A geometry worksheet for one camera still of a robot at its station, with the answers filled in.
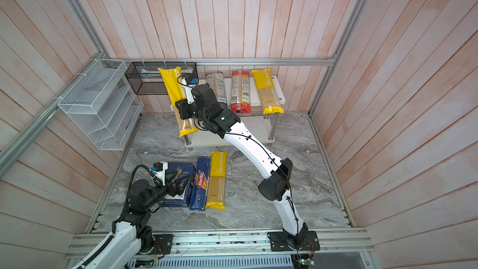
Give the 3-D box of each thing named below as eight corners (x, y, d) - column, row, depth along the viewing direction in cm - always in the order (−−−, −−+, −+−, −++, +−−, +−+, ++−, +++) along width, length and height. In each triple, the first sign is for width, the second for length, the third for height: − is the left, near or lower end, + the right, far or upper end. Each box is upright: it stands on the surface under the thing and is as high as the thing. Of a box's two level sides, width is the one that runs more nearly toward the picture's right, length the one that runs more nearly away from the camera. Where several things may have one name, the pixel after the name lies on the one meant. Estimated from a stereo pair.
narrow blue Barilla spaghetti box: (190, 210, 83) (189, 208, 81) (198, 160, 100) (197, 156, 97) (205, 210, 83) (204, 208, 81) (210, 160, 100) (209, 156, 97)
